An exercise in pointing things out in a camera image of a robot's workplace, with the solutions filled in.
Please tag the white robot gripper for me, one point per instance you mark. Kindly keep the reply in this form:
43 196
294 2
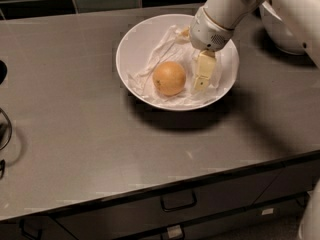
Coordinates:
207 33

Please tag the orange fruit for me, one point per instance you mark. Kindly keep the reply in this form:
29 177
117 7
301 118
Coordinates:
169 78

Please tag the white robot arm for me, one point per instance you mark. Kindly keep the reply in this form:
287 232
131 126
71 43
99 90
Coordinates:
301 17

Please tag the white ceramic bowl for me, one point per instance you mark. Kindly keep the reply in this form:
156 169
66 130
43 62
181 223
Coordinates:
136 46

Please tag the white bowl with food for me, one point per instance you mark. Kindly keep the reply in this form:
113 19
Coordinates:
282 37

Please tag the white crumpled paper napkin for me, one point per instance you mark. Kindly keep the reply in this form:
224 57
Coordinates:
184 54

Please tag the lower drawer with label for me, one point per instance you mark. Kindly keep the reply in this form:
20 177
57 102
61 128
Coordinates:
211 225

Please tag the black stove grate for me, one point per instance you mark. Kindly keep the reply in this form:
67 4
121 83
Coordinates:
5 125

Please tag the right drawer with handle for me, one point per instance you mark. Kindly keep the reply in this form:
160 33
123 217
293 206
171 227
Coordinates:
298 176

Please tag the drawer with handle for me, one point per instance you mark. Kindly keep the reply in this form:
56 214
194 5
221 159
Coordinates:
137 217
298 176
33 228

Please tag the middle drawer with handle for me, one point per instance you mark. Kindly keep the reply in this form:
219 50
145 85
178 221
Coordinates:
137 217

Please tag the left drawer with handle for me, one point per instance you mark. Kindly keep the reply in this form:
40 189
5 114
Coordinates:
33 228

